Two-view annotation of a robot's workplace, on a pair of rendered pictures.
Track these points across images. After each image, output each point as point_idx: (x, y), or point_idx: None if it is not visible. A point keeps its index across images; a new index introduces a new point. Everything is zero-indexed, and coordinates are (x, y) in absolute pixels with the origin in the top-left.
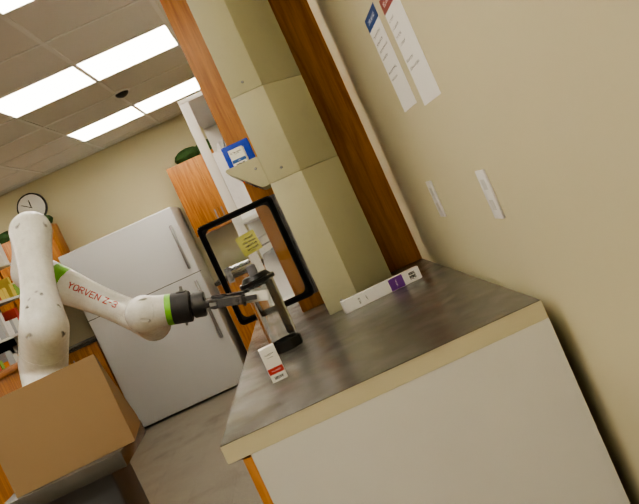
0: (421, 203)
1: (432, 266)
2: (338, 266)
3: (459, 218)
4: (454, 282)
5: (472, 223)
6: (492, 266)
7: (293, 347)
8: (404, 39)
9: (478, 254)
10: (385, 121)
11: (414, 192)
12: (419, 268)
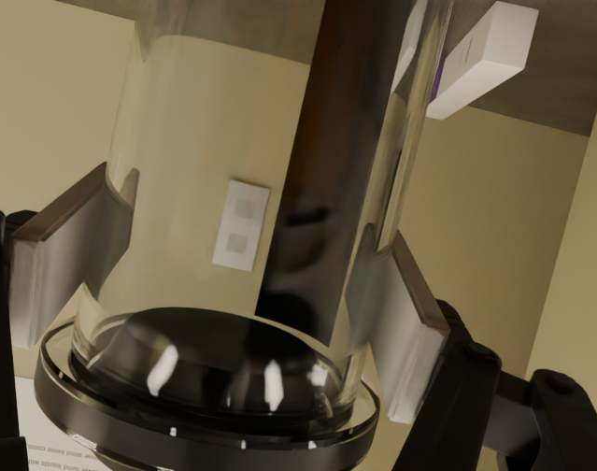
0: (453, 263)
1: (509, 113)
2: (578, 229)
3: (103, 146)
4: (134, 11)
5: (1, 111)
6: (9, 15)
7: None
8: None
9: (88, 57)
10: (396, 459)
11: (474, 297)
12: (588, 127)
